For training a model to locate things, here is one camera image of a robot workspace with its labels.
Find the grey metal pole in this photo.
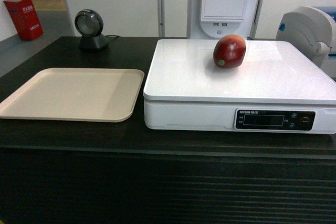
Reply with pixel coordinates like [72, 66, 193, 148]
[157, 0, 165, 37]

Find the white receipt printer kiosk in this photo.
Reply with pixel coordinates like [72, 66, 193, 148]
[187, 0, 259, 39]

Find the red fire extinguisher box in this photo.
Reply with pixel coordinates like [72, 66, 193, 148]
[3, 0, 44, 41]

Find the dark red mango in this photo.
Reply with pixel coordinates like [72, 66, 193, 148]
[213, 35, 246, 69]

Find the white checkout scale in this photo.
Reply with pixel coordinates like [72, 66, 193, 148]
[143, 39, 335, 134]

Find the beige plastic tray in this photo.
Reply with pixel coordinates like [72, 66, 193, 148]
[1, 68, 144, 123]

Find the grey label printer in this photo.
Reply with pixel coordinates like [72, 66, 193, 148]
[276, 6, 335, 79]

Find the black slatted checkout counter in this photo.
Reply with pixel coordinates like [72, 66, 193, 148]
[1, 37, 335, 223]

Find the black barcode scanner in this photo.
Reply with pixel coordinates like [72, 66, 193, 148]
[75, 9, 109, 51]

